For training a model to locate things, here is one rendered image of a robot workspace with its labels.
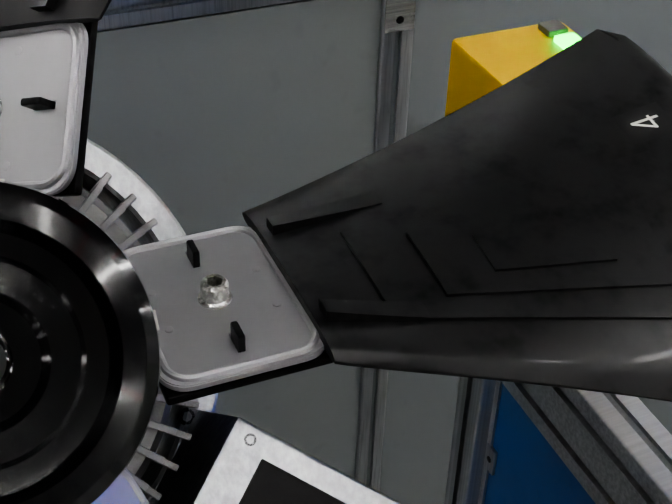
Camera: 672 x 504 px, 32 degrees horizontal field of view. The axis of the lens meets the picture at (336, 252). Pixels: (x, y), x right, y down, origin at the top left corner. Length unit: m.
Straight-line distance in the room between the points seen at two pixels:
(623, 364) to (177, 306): 0.18
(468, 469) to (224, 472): 0.62
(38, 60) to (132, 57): 0.76
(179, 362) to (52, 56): 0.12
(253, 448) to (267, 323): 0.12
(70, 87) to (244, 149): 0.88
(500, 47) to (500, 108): 0.35
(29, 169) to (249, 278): 0.10
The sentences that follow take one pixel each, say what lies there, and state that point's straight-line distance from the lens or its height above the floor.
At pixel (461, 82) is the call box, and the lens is 0.92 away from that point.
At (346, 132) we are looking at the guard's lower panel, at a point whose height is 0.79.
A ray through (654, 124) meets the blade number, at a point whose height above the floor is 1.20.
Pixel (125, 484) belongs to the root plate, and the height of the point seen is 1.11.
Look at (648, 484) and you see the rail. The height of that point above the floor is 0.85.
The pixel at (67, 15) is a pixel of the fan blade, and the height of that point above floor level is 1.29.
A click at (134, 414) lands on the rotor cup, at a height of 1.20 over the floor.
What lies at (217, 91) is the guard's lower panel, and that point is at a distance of 1.26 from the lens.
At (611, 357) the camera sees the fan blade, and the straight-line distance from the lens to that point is 0.47.
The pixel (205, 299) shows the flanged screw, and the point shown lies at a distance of 0.46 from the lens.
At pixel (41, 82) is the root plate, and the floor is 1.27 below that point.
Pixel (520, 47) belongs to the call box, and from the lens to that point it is 0.92.
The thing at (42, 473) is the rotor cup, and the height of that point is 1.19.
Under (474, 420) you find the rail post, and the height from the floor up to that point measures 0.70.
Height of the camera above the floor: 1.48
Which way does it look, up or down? 37 degrees down
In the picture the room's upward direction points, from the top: 2 degrees clockwise
